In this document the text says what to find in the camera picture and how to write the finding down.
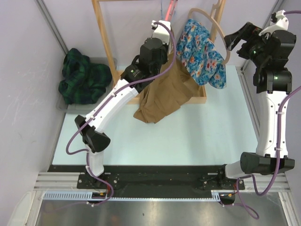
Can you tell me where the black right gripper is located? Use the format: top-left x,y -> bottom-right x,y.
224,22 -> 271,67

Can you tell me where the beige wooden hanger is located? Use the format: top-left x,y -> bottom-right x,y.
188,0 -> 230,65

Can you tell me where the blue floral garment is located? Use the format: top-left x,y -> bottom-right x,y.
176,19 -> 226,89

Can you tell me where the pink plastic hanger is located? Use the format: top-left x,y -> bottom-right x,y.
163,0 -> 178,22

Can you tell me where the tan brown skirt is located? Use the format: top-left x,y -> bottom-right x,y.
134,58 -> 203,123

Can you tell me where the green plaid garment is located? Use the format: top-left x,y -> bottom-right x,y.
58,48 -> 112,105

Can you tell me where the light blue wire hanger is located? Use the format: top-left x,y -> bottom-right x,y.
160,0 -> 170,20

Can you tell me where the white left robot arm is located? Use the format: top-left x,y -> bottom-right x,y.
75,38 -> 169,188

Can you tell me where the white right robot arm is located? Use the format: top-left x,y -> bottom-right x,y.
217,22 -> 296,189

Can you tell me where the wooden clothes rack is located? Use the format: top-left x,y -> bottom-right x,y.
91,0 -> 227,105

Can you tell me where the grey plastic bin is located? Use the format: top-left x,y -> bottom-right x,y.
56,57 -> 118,114

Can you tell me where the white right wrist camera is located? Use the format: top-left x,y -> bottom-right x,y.
259,10 -> 289,36

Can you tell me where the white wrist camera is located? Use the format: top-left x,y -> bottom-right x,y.
151,20 -> 172,46
259,10 -> 289,36

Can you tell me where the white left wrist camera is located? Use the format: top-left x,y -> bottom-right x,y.
151,20 -> 172,46

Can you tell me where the light blue cable duct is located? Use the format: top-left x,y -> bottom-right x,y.
43,190 -> 223,202

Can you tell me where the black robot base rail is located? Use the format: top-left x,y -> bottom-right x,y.
48,165 -> 245,204

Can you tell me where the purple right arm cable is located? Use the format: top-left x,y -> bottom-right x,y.
236,10 -> 301,219

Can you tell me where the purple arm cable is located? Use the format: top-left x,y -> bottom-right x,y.
65,21 -> 176,208
236,10 -> 301,219

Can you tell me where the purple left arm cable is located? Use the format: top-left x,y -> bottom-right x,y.
65,21 -> 176,208

